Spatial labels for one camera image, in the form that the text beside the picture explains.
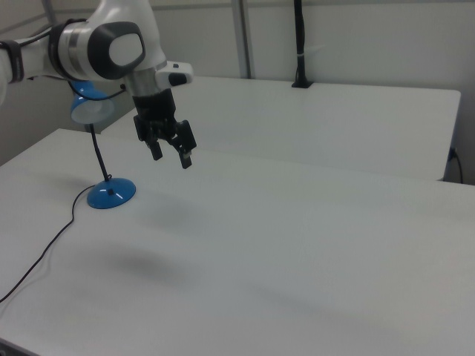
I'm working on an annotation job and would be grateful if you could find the black arm strap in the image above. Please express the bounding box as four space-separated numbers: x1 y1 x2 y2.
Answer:
0 39 27 85

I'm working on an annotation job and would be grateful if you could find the black wall cable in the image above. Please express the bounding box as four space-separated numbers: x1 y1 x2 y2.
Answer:
449 147 465 184

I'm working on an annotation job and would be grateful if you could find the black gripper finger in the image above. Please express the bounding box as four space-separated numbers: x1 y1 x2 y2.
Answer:
165 119 198 170
134 115 165 162

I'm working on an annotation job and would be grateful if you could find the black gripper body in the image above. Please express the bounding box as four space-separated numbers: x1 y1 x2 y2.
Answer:
131 90 177 129

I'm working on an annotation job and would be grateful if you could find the black mount pole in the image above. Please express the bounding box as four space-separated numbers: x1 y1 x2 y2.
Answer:
291 0 314 90

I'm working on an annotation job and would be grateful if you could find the black lamp power cable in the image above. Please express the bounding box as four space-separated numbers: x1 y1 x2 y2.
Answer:
0 185 93 303

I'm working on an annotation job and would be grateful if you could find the white side table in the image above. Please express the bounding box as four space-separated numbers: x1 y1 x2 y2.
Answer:
96 75 462 182

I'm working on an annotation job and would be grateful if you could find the blue desk lamp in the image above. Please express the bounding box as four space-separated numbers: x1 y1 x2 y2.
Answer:
70 80 137 211

